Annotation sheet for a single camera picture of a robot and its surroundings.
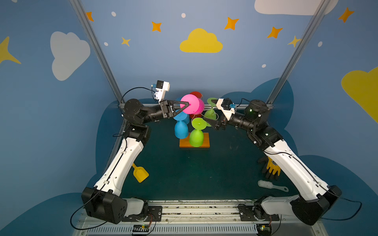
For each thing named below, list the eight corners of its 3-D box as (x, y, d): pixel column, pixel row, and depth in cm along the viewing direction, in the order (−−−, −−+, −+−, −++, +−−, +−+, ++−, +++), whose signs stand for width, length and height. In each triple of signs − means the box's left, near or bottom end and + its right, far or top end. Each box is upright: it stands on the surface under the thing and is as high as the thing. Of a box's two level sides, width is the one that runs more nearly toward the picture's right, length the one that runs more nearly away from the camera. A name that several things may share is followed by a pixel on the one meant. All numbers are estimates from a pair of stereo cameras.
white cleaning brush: (257, 186, 86) (259, 185, 84) (257, 181, 88) (259, 179, 86) (286, 192, 84) (288, 190, 82) (285, 186, 86) (287, 185, 84)
